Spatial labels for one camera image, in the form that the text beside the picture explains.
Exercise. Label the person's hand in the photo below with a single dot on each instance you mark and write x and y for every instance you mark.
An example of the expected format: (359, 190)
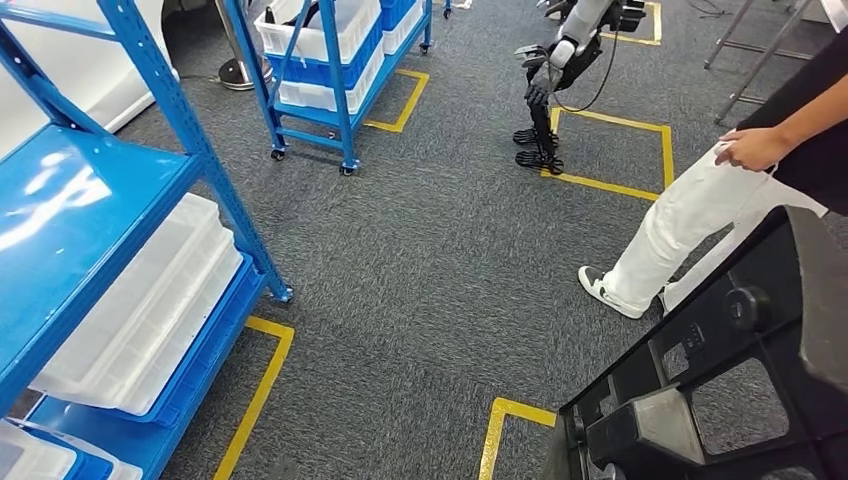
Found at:
(755, 149)

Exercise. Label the black plastic panel part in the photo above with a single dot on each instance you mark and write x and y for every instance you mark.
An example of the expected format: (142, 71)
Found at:
(629, 424)

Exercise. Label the blue wheeled shelf cart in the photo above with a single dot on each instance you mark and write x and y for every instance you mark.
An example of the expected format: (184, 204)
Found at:
(334, 86)

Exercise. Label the blue metal shelf rack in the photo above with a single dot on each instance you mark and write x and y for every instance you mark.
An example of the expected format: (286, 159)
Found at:
(66, 232)

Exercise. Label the person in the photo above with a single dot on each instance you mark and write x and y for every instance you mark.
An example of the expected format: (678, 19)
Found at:
(682, 218)

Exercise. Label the black and white humanoid robot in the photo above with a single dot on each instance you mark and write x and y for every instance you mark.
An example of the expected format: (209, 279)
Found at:
(563, 53)

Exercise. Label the yellow floor tape square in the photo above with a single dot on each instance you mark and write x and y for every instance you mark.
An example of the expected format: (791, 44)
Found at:
(265, 378)

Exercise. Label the steel table frame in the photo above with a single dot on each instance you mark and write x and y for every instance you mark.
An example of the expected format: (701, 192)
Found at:
(762, 60)

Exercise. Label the chrome stanchion post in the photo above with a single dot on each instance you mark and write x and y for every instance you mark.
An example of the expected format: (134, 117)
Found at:
(242, 69)

